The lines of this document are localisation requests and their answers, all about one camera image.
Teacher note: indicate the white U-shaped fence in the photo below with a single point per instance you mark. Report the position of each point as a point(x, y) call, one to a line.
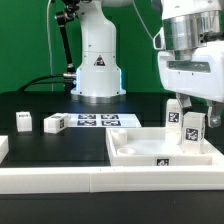
point(111, 179)

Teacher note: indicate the printed tag sheet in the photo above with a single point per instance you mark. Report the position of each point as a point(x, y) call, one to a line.
point(103, 120)

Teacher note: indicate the white square table top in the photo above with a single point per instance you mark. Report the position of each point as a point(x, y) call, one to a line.
point(147, 147)

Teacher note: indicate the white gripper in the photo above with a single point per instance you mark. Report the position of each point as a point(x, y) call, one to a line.
point(201, 77)

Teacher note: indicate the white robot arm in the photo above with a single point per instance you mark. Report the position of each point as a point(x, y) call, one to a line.
point(190, 47)

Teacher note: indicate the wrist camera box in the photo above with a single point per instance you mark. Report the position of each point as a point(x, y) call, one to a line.
point(159, 40)

